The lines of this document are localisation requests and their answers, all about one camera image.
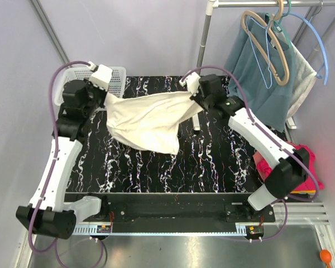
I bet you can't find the metal clothes rack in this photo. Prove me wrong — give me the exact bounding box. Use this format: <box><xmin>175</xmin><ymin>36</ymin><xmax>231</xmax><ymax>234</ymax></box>
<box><xmin>191</xmin><ymin>0</ymin><xmax>335</xmax><ymax>132</ymax></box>

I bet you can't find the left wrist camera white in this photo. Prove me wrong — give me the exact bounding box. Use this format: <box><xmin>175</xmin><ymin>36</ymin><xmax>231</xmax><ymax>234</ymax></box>
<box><xmin>88</xmin><ymin>61</ymin><xmax>113</xmax><ymax>92</ymax></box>

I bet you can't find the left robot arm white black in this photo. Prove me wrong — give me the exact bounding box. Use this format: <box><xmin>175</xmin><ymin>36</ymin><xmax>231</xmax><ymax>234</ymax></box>
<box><xmin>16</xmin><ymin>78</ymin><xmax>109</xmax><ymax>240</ymax></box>

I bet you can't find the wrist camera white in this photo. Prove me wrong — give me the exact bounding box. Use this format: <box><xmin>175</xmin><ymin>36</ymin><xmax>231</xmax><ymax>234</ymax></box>
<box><xmin>88</xmin><ymin>61</ymin><xmax>113</xmax><ymax>92</ymax></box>
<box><xmin>179</xmin><ymin>72</ymin><xmax>200</xmax><ymax>95</ymax></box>

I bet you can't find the green clothes hanger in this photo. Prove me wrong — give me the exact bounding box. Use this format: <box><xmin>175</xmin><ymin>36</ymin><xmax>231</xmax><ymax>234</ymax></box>
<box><xmin>273</xmin><ymin>0</ymin><xmax>293</xmax><ymax>47</ymax></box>

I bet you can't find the cream white t shirt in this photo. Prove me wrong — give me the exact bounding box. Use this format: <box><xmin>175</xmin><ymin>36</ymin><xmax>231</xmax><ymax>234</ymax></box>
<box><xmin>104</xmin><ymin>92</ymin><xmax>203</xmax><ymax>155</ymax></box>

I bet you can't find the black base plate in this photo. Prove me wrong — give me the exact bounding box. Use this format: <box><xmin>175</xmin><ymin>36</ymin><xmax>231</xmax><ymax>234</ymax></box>
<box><xmin>64</xmin><ymin>193</ymin><xmax>275</xmax><ymax>223</ymax></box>

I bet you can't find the light blue thick hanger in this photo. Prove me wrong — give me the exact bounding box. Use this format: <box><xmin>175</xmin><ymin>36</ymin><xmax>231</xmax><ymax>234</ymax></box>
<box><xmin>289</xmin><ymin>12</ymin><xmax>329</xmax><ymax>86</ymax></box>

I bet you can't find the white perforated plastic basket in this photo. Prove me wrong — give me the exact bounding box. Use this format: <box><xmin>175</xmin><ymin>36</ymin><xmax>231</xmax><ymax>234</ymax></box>
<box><xmin>53</xmin><ymin>66</ymin><xmax>126</xmax><ymax>106</ymax></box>

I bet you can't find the thin blue wire hanger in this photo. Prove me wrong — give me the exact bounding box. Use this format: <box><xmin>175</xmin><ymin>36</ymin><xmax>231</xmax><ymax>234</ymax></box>
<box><xmin>245</xmin><ymin>13</ymin><xmax>283</xmax><ymax>89</ymax></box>

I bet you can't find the aluminium frame rail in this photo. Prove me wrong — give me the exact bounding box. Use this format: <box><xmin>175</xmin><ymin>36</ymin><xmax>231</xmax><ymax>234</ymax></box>
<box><xmin>273</xmin><ymin>203</ymin><xmax>329</xmax><ymax>226</ymax></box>

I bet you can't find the yellow object under shirt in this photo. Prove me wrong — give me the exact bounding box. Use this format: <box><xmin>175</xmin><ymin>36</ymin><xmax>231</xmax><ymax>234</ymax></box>
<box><xmin>291</xmin><ymin>190</ymin><xmax>317</xmax><ymax>195</ymax></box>

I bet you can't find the beige clothes hanger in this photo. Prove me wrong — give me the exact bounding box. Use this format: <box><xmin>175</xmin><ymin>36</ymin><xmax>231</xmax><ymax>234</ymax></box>
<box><xmin>241</xmin><ymin>1</ymin><xmax>290</xmax><ymax>86</ymax></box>

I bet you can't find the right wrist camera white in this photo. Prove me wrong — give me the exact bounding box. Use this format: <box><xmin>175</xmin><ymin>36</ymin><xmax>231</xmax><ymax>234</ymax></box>
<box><xmin>179</xmin><ymin>72</ymin><xmax>200</xmax><ymax>95</ymax></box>

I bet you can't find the pink red t shirt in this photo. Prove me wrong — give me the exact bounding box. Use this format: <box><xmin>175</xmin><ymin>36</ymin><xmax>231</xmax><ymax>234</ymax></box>
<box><xmin>253</xmin><ymin>142</ymin><xmax>324</xmax><ymax>190</ymax></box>

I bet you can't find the orange ball object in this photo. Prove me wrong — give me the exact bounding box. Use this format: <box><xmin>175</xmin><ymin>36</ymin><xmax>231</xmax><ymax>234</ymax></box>
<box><xmin>319</xmin><ymin>250</ymin><xmax>332</xmax><ymax>268</ymax></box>

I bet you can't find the teal t shirt hanging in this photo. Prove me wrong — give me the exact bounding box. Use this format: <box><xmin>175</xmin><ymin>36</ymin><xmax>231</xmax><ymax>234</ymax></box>
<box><xmin>224</xmin><ymin>11</ymin><xmax>296</xmax><ymax>132</ymax></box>

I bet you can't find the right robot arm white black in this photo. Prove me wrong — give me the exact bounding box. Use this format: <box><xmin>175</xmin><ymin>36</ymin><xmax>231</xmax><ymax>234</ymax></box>
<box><xmin>184</xmin><ymin>73</ymin><xmax>309</xmax><ymax>222</ymax></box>

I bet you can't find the white grey towel hanging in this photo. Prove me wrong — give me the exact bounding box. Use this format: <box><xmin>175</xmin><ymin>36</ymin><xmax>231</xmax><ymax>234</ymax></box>
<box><xmin>286</xmin><ymin>44</ymin><xmax>317</xmax><ymax>118</ymax></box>

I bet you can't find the black marble pattern mat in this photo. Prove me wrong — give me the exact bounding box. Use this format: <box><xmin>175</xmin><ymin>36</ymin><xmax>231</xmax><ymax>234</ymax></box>
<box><xmin>64</xmin><ymin>75</ymin><xmax>291</xmax><ymax>194</ymax></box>

